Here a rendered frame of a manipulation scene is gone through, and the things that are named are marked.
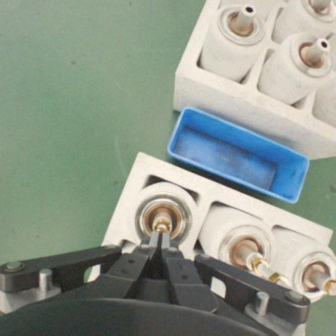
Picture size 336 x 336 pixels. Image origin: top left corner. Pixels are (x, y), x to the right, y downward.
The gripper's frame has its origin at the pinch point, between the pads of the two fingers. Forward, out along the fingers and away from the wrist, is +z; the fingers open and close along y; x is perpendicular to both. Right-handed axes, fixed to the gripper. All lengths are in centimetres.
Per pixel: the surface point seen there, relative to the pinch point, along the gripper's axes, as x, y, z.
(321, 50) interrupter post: 25.4, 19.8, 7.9
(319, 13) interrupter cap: 35.6, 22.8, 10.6
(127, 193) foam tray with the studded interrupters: 2.3, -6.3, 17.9
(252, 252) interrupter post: -2.3, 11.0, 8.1
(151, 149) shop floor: 12.8, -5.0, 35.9
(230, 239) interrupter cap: -1.5, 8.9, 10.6
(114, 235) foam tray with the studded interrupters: -5.0, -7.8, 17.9
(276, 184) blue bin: 6.8, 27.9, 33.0
